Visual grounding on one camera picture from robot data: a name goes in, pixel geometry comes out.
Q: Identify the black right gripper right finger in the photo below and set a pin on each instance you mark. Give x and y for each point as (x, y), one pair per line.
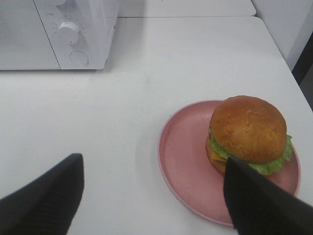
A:
(259, 207)

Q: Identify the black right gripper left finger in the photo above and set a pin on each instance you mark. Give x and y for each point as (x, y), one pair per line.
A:
(47, 205)

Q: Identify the burger with lettuce and cheese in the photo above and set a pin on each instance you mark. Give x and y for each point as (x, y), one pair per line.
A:
(250, 129)

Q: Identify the round door release button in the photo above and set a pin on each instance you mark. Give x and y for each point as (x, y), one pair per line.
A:
(79, 58)

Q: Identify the white timer knob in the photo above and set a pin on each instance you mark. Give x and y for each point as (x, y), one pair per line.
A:
(69, 32)

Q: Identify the white microwave oven body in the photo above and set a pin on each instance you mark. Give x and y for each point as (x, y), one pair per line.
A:
(97, 21)

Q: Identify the upper white power knob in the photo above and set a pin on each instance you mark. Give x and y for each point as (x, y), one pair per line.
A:
(59, 2)

